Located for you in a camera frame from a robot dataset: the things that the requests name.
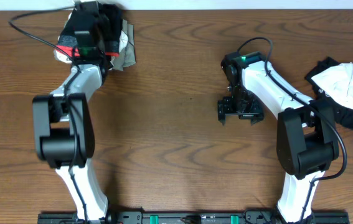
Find black pants with red waistband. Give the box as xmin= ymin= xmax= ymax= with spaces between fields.
xmin=56 ymin=1 xmax=123 ymax=58

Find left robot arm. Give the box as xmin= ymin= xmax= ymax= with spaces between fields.
xmin=32 ymin=30 xmax=111 ymax=223

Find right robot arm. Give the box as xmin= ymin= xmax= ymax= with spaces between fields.
xmin=217 ymin=52 xmax=349 ymax=223

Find black and white garment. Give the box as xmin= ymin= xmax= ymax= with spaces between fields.
xmin=305 ymin=57 xmax=353 ymax=130

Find white shirt with black print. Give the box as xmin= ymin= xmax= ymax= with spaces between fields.
xmin=55 ymin=4 xmax=136 ymax=71

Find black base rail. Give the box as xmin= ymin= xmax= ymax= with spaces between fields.
xmin=37 ymin=210 xmax=350 ymax=224

